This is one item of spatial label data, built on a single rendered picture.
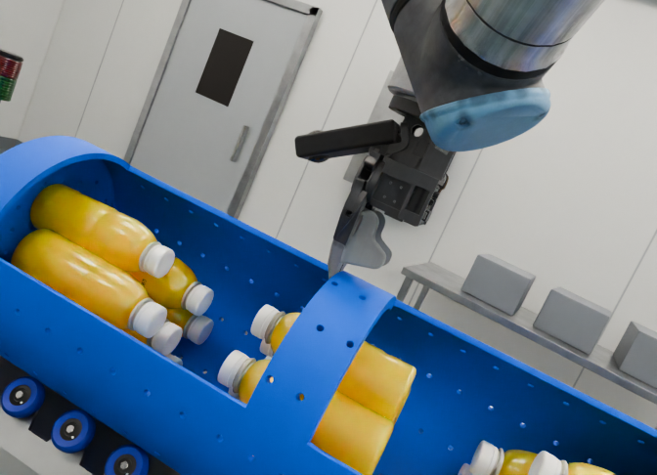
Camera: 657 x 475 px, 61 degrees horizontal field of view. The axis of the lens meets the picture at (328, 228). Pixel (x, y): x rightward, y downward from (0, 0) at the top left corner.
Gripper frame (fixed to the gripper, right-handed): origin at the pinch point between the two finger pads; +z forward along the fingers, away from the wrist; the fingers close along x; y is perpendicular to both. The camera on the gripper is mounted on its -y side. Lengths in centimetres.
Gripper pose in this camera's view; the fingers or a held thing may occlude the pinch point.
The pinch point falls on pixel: (330, 268)
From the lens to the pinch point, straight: 62.6
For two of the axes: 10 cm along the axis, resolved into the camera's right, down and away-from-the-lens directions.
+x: 2.8, -0.3, 9.6
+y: 8.7, 4.2, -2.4
